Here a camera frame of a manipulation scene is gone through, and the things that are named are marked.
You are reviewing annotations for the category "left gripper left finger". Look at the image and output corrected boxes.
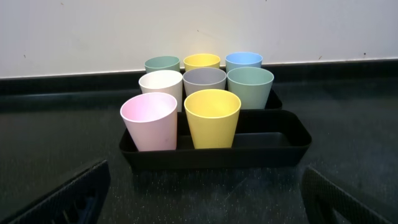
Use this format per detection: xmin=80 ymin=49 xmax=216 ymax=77
xmin=0 ymin=159 xmax=111 ymax=224

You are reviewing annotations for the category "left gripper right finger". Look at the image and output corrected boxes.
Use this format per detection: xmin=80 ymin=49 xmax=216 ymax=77
xmin=300 ymin=166 xmax=396 ymax=224

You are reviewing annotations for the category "black tray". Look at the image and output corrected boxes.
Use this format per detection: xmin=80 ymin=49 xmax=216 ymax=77
xmin=119 ymin=88 xmax=313 ymax=170

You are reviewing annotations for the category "pink cup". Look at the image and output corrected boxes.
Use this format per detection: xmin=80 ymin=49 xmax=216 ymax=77
xmin=119 ymin=91 xmax=178 ymax=152

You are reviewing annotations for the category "green cup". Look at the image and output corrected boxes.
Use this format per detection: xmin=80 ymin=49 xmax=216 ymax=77
xmin=144 ymin=55 xmax=181 ymax=74
xmin=226 ymin=66 xmax=275 ymax=110

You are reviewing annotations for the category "yellow cup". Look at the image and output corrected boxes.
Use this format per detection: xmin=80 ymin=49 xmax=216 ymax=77
xmin=183 ymin=88 xmax=242 ymax=150
xmin=183 ymin=53 xmax=221 ymax=72

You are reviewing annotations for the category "white cup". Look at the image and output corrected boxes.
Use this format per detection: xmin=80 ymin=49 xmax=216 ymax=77
xmin=138 ymin=69 xmax=183 ymax=113

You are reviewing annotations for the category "blue cup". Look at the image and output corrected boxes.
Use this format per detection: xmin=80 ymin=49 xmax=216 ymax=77
xmin=224 ymin=51 xmax=264 ymax=73

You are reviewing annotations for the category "grey cup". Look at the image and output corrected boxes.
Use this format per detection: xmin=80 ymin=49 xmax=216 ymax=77
xmin=182 ymin=67 xmax=228 ymax=97

